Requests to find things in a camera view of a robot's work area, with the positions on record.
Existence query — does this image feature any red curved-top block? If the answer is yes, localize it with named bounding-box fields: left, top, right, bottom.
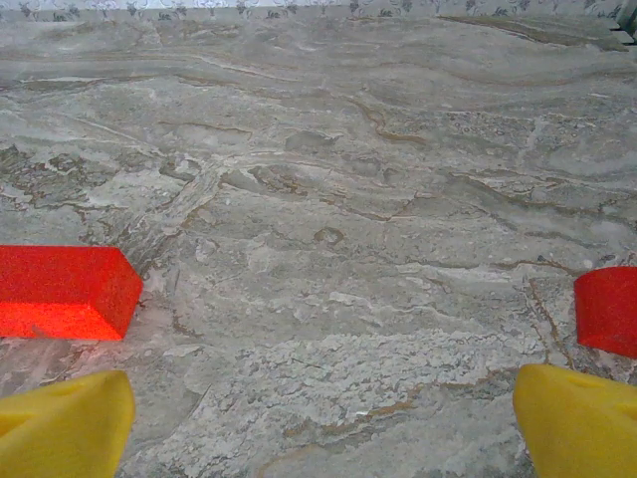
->
left=573, top=266, right=637, bottom=359

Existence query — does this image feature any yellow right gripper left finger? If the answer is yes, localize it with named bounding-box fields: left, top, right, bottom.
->
left=0, top=368, right=136, bottom=478

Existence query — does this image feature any red rectangular block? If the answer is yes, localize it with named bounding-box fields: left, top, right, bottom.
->
left=0, top=245, right=144, bottom=343

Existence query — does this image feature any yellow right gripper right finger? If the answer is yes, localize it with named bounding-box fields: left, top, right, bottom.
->
left=512, top=363, right=637, bottom=478

